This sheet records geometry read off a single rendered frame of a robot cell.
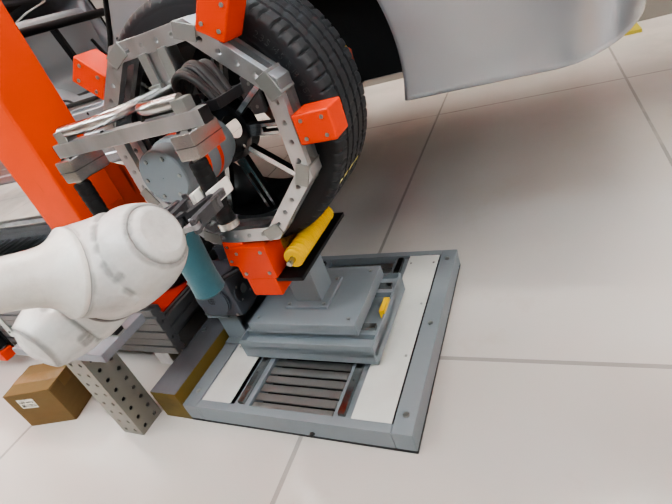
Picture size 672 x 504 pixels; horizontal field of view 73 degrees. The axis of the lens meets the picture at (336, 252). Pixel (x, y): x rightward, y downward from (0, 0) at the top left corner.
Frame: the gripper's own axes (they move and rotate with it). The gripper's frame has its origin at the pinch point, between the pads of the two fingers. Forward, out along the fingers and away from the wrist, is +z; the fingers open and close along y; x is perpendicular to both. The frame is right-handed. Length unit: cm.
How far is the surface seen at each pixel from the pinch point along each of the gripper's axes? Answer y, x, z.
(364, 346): 6, -66, 23
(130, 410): -73, -72, -5
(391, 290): 7, -66, 49
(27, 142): -60, 16, 11
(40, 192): -69, 2, 11
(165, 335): -70, -61, 19
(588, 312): 66, -83, 57
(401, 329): 11, -75, 40
